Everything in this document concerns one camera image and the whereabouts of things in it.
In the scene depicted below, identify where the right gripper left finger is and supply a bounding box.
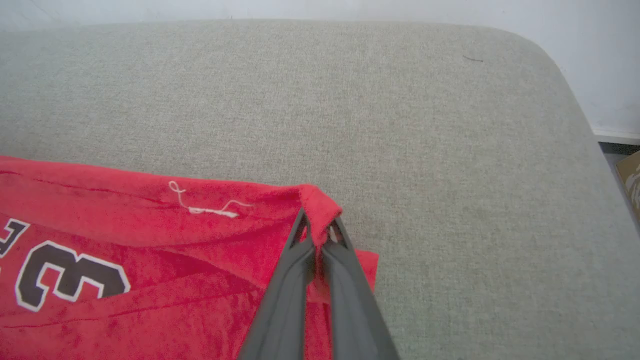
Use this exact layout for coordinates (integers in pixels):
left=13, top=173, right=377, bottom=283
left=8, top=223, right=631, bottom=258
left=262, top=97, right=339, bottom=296
left=237, top=208, right=317, bottom=360

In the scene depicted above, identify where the white loose thread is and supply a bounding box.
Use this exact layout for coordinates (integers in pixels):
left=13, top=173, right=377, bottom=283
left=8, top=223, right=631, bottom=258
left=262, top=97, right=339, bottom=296
left=168, top=180, right=255, bottom=219

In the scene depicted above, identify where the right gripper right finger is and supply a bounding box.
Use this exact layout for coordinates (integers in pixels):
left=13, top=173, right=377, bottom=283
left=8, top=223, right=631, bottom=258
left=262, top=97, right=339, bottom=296
left=322, top=218, right=401, bottom=360

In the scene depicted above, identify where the brown cardboard box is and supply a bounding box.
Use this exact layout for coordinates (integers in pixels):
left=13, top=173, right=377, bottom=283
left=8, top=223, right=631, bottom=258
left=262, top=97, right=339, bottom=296
left=614, top=149, right=640, bottom=224

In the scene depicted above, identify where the red sports jersey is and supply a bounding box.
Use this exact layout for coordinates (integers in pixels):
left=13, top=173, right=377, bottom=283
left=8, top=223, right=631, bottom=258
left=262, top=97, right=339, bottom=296
left=0, top=155, right=380, bottom=360

